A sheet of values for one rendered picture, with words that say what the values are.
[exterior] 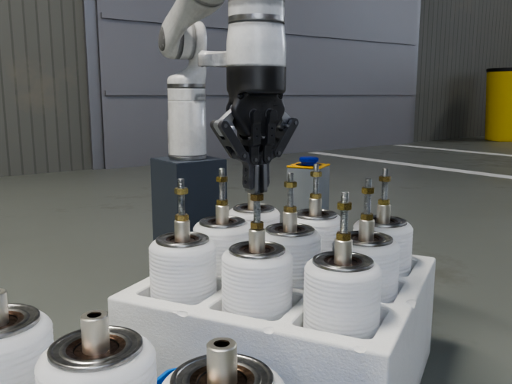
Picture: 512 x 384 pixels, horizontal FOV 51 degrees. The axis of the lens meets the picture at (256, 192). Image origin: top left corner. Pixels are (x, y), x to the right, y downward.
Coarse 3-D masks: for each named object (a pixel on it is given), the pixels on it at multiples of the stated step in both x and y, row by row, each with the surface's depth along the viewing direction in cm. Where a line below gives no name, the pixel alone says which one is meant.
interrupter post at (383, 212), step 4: (380, 208) 86; (384, 208) 86; (388, 208) 86; (376, 212) 87; (380, 212) 86; (384, 212) 86; (388, 212) 86; (376, 216) 87; (380, 216) 86; (384, 216) 86; (388, 216) 86; (376, 220) 87; (380, 220) 86; (384, 220) 86; (388, 220) 86
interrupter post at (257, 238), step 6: (252, 234) 70; (258, 234) 70; (264, 234) 70; (252, 240) 70; (258, 240) 70; (264, 240) 71; (252, 246) 70; (258, 246) 70; (264, 246) 71; (252, 252) 70; (258, 252) 70
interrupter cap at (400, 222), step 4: (392, 216) 90; (396, 216) 89; (392, 220) 88; (396, 220) 87; (400, 220) 87; (404, 220) 87; (376, 224) 84; (380, 224) 84; (384, 224) 84; (388, 224) 84; (392, 224) 84; (396, 224) 85; (400, 224) 84; (404, 224) 84
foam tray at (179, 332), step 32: (416, 256) 92; (128, 288) 77; (416, 288) 77; (128, 320) 73; (160, 320) 70; (192, 320) 68; (224, 320) 66; (256, 320) 66; (288, 320) 66; (384, 320) 66; (416, 320) 75; (160, 352) 71; (192, 352) 69; (256, 352) 65; (288, 352) 63; (320, 352) 61; (352, 352) 59; (384, 352) 58; (416, 352) 78
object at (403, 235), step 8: (408, 224) 86; (384, 232) 83; (392, 232) 83; (400, 232) 83; (408, 232) 84; (400, 240) 83; (408, 240) 84; (400, 248) 83; (408, 248) 85; (400, 256) 84; (408, 256) 85; (400, 264) 84; (408, 264) 85; (400, 272) 84; (408, 272) 86
